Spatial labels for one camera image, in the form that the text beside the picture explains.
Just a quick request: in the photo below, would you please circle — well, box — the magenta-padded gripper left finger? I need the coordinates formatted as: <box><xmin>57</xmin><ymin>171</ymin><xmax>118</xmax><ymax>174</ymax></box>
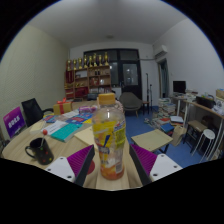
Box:
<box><xmin>44</xmin><ymin>144</ymin><xmax>96</xmax><ymax>188</ymax></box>

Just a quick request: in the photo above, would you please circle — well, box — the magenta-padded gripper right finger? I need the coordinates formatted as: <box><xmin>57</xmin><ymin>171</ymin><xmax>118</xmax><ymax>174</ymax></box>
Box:
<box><xmin>128</xmin><ymin>143</ymin><xmax>184</xmax><ymax>187</ymax></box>

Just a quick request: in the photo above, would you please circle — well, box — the yellow-labelled orange drink bottle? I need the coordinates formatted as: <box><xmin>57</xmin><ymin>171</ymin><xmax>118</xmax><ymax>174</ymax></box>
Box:
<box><xmin>91</xmin><ymin>92</ymin><xmax>127</xmax><ymax>181</ymax></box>

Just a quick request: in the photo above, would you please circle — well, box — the black polka-dot mug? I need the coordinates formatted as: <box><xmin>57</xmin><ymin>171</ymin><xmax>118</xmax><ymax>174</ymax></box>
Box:
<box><xmin>24</xmin><ymin>137</ymin><xmax>55</xmax><ymax>166</ymax></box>

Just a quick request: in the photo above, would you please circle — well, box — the small light wooden table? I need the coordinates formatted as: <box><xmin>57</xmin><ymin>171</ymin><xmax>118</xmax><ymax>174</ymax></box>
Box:
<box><xmin>130</xmin><ymin>128</ymin><xmax>174</xmax><ymax>154</ymax></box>

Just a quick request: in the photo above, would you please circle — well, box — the flat round red coaster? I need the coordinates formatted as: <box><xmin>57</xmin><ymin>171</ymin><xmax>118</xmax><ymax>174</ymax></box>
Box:
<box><xmin>87</xmin><ymin>160</ymin><xmax>97</xmax><ymax>176</ymax></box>

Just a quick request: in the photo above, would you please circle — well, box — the beige paper bag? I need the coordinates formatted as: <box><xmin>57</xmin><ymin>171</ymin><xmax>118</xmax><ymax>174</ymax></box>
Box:
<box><xmin>171</xmin><ymin>124</ymin><xmax>188</xmax><ymax>147</ymax></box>

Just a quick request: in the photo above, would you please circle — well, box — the teal book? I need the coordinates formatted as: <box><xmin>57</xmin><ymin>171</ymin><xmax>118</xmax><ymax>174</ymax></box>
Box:
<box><xmin>49</xmin><ymin>122</ymin><xmax>84</xmax><ymax>144</ymax></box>

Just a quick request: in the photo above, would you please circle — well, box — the red-ball stirrer stick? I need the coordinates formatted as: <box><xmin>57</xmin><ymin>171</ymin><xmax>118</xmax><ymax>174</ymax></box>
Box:
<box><xmin>39</xmin><ymin>129</ymin><xmax>49</xmax><ymax>148</ymax></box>

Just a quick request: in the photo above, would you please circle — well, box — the beige notebook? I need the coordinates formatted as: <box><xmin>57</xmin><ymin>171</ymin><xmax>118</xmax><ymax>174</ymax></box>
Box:
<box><xmin>73</xmin><ymin>125</ymin><xmax>98</xmax><ymax>148</ymax></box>

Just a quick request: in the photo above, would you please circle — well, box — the white printed booklet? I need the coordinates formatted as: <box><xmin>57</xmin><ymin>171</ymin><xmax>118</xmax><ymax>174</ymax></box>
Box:
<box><xmin>41</xmin><ymin>119</ymin><xmax>69</xmax><ymax>136</ymax></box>

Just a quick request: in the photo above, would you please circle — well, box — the pale yellow notepad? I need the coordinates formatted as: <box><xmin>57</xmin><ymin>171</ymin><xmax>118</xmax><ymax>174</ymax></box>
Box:
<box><xmin>29</xmin><ymin>119</ymin><xmax>48</xmax><ymax>135</ymax></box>

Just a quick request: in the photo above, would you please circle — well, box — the small colourful booklet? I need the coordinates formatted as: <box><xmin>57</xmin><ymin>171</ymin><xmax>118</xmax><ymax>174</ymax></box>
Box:
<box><xmin>43</xmin><ymin>114</ymin><xmax>58</xmax><ymax>124</ymax></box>

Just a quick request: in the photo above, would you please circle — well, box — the brown wooden stool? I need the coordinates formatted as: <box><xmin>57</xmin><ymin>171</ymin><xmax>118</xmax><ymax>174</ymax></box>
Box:
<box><xmin>182</xmin><ymin>119</ymin><xmax>208</xmax><ymax>148</ymax></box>

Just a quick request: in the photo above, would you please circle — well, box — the pile of books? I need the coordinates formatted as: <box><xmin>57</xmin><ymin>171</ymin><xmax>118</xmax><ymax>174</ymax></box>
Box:
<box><xmin>146</xmin><ymin>98</ymin><xmax>186</xmax><ymax>134</ymax></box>

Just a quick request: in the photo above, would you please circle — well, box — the blue colourful book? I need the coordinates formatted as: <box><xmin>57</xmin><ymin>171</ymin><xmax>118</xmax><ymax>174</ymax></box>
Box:
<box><xmin>66</xmin><ymin>112</ymin><xmax>94</xmax><ymax>125</ymax></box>

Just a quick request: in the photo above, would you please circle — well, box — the white round stool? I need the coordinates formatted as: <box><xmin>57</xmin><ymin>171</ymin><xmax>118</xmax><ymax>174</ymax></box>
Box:
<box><xmin>192</xmin><ymin>128</ymin><xmax>216</xmax><ymax>161</ymax></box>

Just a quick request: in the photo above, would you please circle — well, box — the yellow gift box red ribbon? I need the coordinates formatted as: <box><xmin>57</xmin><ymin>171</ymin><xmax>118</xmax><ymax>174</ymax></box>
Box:
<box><xmin>52</xmin><ymin>98</ymin><xmax>74</xmax><ymax>116</ymax></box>

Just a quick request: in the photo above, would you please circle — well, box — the black office chair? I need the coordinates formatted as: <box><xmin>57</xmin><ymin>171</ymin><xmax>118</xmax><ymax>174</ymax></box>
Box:
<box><xmin>20</xmin><ymin>97</ymin><xmax>54</xmax><ymax>128</ymax></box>

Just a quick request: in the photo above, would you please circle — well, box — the purple sign board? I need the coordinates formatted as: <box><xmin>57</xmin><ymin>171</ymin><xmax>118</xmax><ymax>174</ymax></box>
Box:
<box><xmin>2</xmin><ymin>106</ymin><xmax>27</xmax><ymax>139</ymax></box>

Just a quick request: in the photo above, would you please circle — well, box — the pink patterned pouch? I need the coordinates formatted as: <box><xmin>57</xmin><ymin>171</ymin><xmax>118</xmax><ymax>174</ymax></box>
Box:
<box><xmin>78</xmin><ymin>105</ymin><xmax>98</xmax><ymax>114</ymax></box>

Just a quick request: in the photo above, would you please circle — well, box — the long wooden side desk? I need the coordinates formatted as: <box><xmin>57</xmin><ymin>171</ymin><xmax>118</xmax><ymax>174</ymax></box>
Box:
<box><xmin>181</xmin><ymin>98</ymin><xmax>224</xmax><ymax>161</ymax></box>

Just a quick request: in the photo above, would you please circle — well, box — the grey armchair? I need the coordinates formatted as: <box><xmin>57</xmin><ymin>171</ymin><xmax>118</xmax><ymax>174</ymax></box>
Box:
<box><xmin>118</xmin><ymin>91</ymin><xmax>143</xmax><ymax>118</ymax></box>

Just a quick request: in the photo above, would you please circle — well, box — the black microphone stand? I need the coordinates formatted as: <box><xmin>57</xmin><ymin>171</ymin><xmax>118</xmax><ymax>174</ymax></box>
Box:
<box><xmin>144</xmin><ymin>72</ymin><xmax>152</xmax><ymax>108</ymax></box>

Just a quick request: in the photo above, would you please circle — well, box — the black computer monitor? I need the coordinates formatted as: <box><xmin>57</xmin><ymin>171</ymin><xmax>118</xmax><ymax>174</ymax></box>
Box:
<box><xmin>172</xmin><ymin>80</ymin><xmax>187</xmax><ymax>94</ymax></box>

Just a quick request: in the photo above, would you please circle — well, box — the wooden shelf unit with trophies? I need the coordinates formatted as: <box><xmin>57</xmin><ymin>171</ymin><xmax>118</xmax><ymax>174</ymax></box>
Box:
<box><xmin>64</xmin><ymin>51</ymin><xmax>113</xmax><ymax>101</ymax></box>

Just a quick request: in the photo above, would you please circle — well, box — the black framed glass door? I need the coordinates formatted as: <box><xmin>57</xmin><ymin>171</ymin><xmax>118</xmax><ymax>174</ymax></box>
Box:
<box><xmin>83</xmin><ymin>48</ymin><xmax>143</xmax><ymax>101</ymax></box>

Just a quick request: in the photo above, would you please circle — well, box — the white wall air conditioner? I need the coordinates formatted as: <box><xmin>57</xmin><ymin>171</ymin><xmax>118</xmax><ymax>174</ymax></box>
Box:
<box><xmin>153</xmin><ymin>44</ymin><xmax>169</xmax><ymax>61</ymax></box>

